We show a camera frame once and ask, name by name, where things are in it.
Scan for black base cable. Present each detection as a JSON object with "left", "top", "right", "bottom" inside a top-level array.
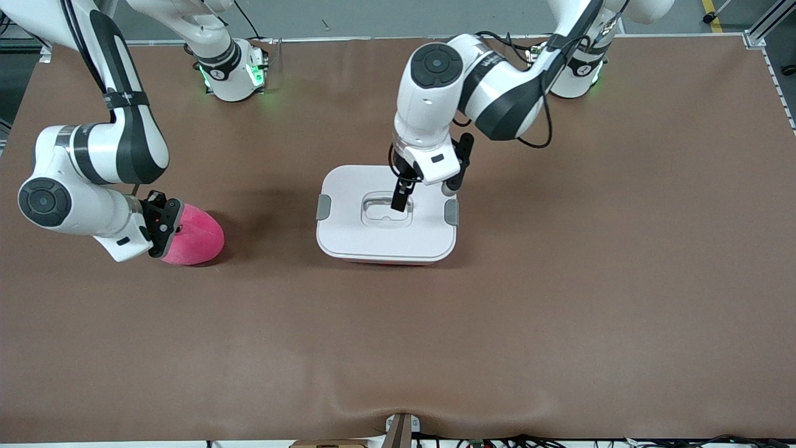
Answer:
[
  {"left": 474, "top": 30, "right": 548, "bottom": 66},
  {"left": 233, "top": 0, "right": 265, "bottom": 41}
]

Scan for black left base cable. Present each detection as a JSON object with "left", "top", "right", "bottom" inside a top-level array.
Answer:
[{"left": 474, "top": 30, "right": 548, "bottom": 66}]

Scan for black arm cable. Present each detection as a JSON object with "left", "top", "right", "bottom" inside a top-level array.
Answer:
[
  {"left": 59, "top": 0, "right": 106, "bottom": 94},
  {"left": 454, "top": 0, "right": 629, "bottom": 150}
]

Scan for brown table mat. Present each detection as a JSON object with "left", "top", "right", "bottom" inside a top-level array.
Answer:
[{"left": 0, "top": 36, "right": 796, "bottom": 444}]

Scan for pink plush toy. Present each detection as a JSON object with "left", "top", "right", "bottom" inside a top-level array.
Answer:
[{"left": 159, "top": 204, "right": 225, "bottom": 267}]

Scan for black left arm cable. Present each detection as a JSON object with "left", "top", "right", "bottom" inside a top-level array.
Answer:
[{"left": 454, "top": 0, "right": 629, "bottom": 150}]

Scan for white box lid grey latches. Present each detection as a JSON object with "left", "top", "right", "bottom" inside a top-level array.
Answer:
[{"left": 316, "top": 165, "right": 460, "bottom": 265}]

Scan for black right base cable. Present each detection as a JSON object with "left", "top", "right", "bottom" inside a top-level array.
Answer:
[{"left": 233, "top": 0, "right": 265, "bottom": 41}]

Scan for black stand foot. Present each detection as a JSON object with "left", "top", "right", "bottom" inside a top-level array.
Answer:
[{"left": 703, "top": 0, "right": 734, "bottom": 24}]

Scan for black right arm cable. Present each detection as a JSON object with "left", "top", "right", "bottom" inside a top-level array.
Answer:
[{"left": 59, "top": 0, "right": 106, "bottom": 94}]

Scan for silver table edge rail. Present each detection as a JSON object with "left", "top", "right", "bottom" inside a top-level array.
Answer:
[{"left": 127, "top": 32, "right": 747, "bottom": 47}]

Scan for perforated metal strip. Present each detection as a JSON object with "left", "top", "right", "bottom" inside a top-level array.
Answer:
[{"left": 762, "top": 47, "right": 796, "bottom": 134}]

